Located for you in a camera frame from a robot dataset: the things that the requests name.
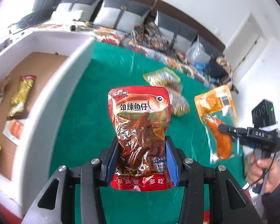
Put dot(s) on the red spicy fish bag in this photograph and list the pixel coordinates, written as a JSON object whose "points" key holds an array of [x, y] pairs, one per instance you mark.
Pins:
{"points": [[140, 116]]}

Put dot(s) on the floral patterned cloth bundle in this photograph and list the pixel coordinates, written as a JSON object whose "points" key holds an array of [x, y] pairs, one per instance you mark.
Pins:
{"points": [[149, 36]]}

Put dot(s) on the green satin tablecloth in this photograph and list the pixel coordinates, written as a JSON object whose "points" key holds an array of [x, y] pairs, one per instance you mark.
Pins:
{"points": [[86, 130]]}

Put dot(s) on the orange chicken leg pouch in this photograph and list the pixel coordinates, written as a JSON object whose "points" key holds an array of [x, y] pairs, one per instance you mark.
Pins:
{"points": [[214, 108]]}

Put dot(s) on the beige patterned blanket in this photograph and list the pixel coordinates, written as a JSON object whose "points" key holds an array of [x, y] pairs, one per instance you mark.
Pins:
{"points": [[222, 61]]}

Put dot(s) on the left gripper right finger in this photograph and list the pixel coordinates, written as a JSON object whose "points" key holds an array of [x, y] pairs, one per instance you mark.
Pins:
{"points": [[228, 202]]}

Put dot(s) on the grey pillow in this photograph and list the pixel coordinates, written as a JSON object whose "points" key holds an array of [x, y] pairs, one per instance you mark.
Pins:
{"points": [[210, 49], [121, 15], [179, 35], [69, 10]]}

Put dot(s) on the brown balls snack bag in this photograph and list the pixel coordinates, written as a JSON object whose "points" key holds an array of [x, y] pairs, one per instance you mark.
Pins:
{"points": [[179, 104]]}

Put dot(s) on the white door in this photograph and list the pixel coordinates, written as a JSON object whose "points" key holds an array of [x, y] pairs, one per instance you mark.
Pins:
{"points": [[243, 41]]}

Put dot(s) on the black cushion bag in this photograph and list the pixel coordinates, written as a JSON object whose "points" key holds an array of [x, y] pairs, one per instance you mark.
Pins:
{"points": [[214, 70]]}

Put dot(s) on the white storage box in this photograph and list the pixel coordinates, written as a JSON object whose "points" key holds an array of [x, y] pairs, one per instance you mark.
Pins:
{"points": [[58, 60]]}

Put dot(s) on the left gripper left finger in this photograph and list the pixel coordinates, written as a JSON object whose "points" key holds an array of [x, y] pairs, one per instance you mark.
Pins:
{"points": [[56, 201]]}

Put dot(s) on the clear plastic bag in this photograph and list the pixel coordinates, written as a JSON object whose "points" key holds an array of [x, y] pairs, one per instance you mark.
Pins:
{"points": [[196, 54]]}

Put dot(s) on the floral bed sheet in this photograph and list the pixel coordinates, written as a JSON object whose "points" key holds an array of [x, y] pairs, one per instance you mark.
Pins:
{"points": [[115, 37]]}

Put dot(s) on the sausage pack in box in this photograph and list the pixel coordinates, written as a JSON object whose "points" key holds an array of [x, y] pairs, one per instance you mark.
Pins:
{"points": [[12, 130]]}

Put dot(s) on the blue plastic bag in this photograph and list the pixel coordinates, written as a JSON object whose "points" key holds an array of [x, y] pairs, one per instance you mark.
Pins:
{"points": [[200, 66]]}

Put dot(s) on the grey pillow far left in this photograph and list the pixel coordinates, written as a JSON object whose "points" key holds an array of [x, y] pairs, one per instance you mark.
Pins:
{"points": [[69, 10]]}

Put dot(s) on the gold snack bag in box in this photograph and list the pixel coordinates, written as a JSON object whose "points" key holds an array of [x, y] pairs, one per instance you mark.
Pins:
{"points": [[19, 99]]}

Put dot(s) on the yellow peanut snack bag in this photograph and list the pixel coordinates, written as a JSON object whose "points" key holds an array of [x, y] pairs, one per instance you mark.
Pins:
{"points": [[161, 77]]}

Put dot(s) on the black camera module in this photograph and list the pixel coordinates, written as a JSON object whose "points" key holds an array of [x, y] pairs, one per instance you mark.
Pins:
{"points": [[263, 114]]}

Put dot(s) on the grey pillow far right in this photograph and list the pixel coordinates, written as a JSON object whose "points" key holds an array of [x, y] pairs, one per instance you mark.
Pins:
{"points": [[210, 49]]}

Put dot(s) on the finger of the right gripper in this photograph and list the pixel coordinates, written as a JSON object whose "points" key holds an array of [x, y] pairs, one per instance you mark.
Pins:
{"points": [[227, 129]]}

